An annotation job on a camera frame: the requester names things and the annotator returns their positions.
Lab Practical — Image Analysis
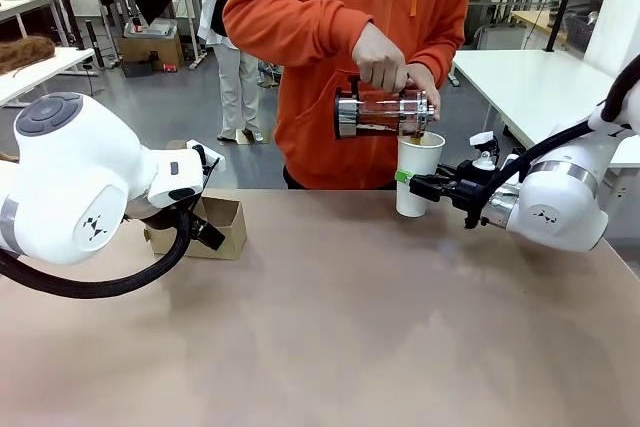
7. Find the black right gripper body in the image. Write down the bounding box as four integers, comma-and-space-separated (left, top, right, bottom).
446, 162, 502, 229

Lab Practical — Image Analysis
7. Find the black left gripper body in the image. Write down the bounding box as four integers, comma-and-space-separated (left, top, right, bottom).
191, 210, 227, 252

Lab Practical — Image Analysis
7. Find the brown cardboard cup carrier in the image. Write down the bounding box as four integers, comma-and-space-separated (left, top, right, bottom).
144, 139, 248, 262

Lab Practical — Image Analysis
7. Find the white paper cup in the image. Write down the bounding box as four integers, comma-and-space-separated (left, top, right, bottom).
395, 132, 446, 219

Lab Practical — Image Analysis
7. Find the glass french press pitcher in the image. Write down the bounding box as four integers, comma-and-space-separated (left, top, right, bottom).
333, 74, 431, 141

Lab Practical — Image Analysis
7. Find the person's left forearm orange sleeve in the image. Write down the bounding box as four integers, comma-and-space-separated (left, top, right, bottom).
399, 16, 467, 71

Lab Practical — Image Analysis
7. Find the person's right forearm orange sleeve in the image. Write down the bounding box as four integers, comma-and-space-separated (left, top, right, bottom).
222, 0, 377, 57

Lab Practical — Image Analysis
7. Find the person's left hand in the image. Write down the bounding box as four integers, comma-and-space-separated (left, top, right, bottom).
406, 63, 443, 123

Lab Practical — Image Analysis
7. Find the person's right hand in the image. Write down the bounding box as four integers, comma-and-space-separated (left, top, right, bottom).
351, 21, 410, 95

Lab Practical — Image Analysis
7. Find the person in orange hoodie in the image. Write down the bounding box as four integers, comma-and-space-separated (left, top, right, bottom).
222, 0, 474, 192

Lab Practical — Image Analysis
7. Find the large white side table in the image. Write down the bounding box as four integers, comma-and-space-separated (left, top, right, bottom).
449, 49, 640, 169

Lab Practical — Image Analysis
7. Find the person in black top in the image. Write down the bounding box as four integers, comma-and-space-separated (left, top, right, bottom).
197, 0, 265, 143

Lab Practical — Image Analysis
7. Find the small black floor case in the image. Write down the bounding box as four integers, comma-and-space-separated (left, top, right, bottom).
122, 59, 154, 79

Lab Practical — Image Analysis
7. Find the large cardboard box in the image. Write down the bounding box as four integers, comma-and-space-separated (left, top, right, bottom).
118, 29, 185, 72

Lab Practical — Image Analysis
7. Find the black slanted stand pole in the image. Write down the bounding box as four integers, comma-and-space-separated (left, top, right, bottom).
543, 0, 584, 53

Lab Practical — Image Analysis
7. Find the grey plastic bin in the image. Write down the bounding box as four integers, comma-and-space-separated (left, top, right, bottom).
123, 18, 179, 40

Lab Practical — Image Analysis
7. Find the white table with fur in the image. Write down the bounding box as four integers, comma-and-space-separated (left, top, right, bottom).
0, 46, 96, 108

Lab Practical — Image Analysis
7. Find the brown furry bundle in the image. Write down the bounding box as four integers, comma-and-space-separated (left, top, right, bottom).
0, 35, 56, 74

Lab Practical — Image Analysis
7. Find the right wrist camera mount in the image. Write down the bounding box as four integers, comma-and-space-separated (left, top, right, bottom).
468, 130, 502, 172

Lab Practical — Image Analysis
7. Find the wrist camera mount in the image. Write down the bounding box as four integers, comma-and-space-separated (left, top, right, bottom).
468, 130, 502, 172
187, 143, 226, 174

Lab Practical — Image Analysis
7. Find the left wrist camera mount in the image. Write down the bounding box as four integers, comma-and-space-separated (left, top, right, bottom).
187, 143, 226, 174

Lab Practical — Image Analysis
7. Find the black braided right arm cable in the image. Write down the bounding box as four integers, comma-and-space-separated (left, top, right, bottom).
463, 54, 640, 231

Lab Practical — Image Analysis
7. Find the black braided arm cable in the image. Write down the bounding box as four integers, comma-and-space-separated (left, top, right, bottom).
463, 54, 640, 231
0, 156, 222, 301

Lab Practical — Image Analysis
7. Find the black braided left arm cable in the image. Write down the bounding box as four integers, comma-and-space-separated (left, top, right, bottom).
0, 156, 222, 301

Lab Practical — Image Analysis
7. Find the grey wire basket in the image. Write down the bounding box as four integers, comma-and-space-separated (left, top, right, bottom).
563, 10, 600, 52

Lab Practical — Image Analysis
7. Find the short black post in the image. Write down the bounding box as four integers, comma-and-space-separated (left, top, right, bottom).
84, 19, 107, 69

